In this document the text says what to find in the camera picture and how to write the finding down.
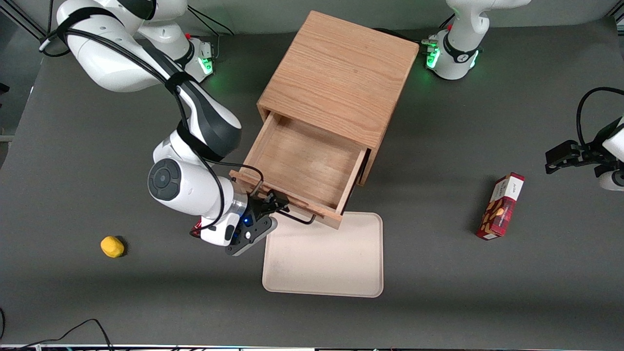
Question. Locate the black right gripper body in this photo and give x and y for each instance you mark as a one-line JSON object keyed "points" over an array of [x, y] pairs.
{"points": [[261, 205]]}

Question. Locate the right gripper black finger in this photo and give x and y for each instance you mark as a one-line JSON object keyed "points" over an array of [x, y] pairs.
{"points": [[278, 200], [273, 211]]}

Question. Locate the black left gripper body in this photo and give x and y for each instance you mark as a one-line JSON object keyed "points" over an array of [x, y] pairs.
{"points": [[591, 149]]}

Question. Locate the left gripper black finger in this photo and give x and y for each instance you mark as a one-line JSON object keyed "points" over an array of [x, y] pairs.
{"points": [[563, 153], [565, 166]]}

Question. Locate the wooden drawer with pull ledge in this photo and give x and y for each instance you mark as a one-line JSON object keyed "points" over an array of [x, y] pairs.
{"points": [[302, 161]]}

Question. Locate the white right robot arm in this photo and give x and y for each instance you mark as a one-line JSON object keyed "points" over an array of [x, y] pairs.
{"points": [[195, 185]]}

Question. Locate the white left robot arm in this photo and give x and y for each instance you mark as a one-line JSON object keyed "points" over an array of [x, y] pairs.
{"points": [[458, 53]]}

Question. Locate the wooden drawer cabinet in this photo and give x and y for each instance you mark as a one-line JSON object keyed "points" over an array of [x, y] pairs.
{"points": [[341, 73]]}

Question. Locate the red cola bottle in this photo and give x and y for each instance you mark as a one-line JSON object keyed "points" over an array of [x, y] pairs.
{"points": [[196, 230]]}

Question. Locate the red cookie box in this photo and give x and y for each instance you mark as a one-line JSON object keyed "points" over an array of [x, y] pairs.
{"points": [[502, 207]]}

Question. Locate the beige rectangular tray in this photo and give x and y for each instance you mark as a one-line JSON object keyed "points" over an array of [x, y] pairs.
{"points": [[331, 263]]}

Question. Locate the yellow lemon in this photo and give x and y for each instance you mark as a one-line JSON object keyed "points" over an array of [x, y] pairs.
{"points": [[112, 247]]}

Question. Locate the dark grey table mat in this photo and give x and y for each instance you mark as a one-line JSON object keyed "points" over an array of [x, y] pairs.
{"points": [[97, 292]]}

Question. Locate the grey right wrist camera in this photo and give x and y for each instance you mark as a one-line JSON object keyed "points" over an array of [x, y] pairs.
{"points": [[253, 239]]}

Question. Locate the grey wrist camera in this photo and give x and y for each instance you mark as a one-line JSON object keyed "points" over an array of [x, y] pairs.
{"points": [[253, 239], [612, 181]]}

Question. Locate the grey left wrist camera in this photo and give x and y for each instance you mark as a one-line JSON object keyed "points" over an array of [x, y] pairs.
{"points": [[612, 181]]}

